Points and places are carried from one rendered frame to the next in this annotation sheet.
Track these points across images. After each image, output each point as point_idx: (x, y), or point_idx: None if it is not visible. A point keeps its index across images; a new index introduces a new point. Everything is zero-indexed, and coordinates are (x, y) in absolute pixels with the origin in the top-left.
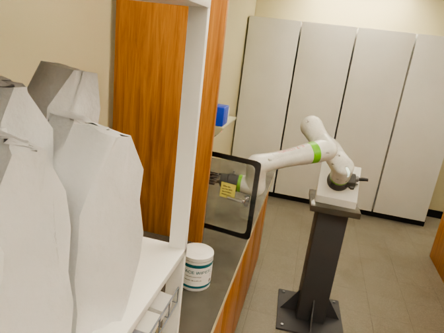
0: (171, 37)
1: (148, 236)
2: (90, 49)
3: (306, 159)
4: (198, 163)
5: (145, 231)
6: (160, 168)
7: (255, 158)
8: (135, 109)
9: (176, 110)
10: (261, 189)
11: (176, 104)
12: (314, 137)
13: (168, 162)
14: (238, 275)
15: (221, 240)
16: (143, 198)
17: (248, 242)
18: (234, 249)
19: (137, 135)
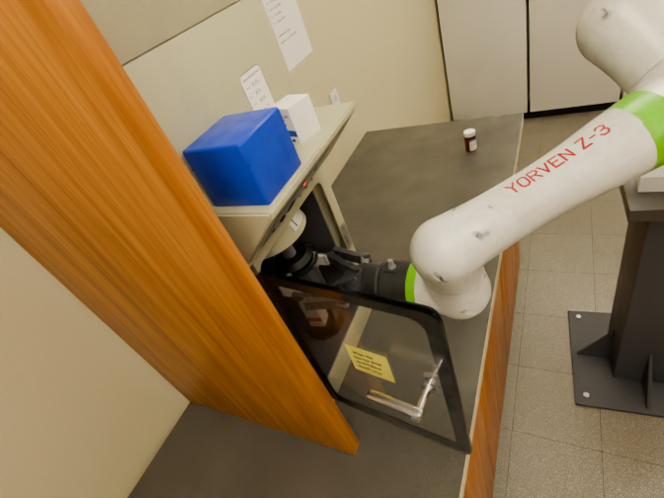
0: None
1: (249, 444)
2: None
3: (627, 175)
4: (248, 335)
5: (246, 422)
6: (185, 339)
7: (429, 245)
8: (35, 229)
9: (93, 215)
10: (477, 306)
11: (79, 199)
12: (646, 70)
13: (190, 331)
14: (474, 437)
15: (405, 432)
16: (203, 380)
17: (476, 409)
18: (439, 470)
19: (94, 283)
